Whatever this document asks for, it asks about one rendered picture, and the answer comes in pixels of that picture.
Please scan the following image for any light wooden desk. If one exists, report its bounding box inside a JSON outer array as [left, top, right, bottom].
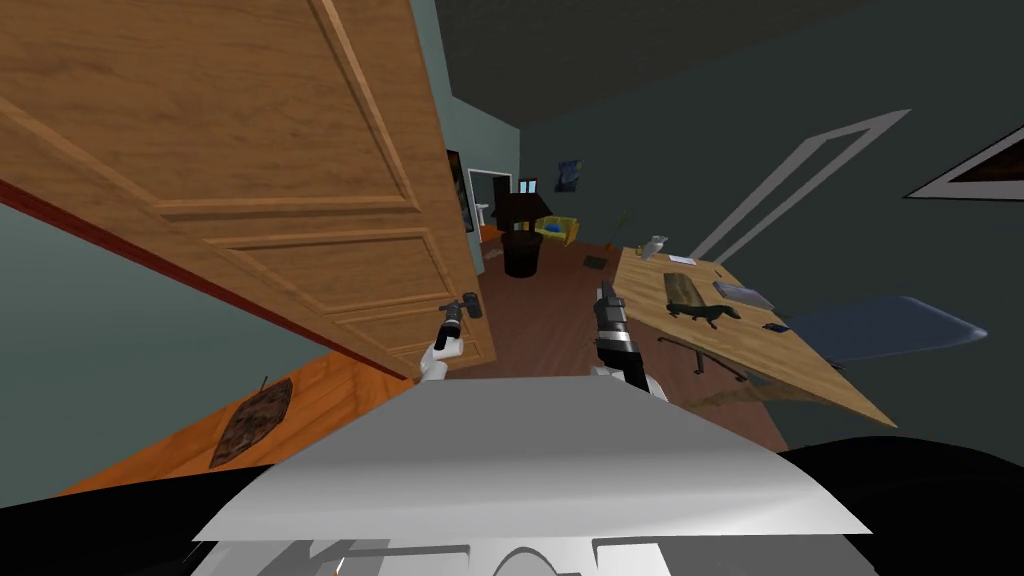
[[611, 235, 899, 430]]

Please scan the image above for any white framed dark picture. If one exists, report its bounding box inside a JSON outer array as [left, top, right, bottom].
[[903, 123, 1024, 202]]

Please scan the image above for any yellow armchair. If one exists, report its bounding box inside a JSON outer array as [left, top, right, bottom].
[[533, 213, 582, 248]]

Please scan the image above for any black round bin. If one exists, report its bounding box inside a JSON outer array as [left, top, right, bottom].
[[501, 231, 545, 280]]

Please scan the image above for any brown wooden door leaf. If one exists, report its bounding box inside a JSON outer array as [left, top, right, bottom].
[[0, 0, 499, 382]]

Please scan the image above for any blue office chair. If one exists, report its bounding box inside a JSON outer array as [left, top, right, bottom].
[[782, 295, 990, 368]]

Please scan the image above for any brown patterned floor mat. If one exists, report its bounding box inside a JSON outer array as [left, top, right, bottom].
[[208, 375, 295, 470]]

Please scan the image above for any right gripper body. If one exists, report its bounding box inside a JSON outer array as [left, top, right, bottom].
[[593, 281, 631, 331]]

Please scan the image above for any dark framed wall picture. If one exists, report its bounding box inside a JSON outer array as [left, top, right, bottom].
[[445, 148, 477, 234]]

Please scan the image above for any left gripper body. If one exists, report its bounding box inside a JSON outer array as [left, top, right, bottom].
[[437, 300, 467, 350]]

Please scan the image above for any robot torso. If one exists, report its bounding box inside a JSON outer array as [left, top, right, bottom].
[[190, 374, 875, 576]]

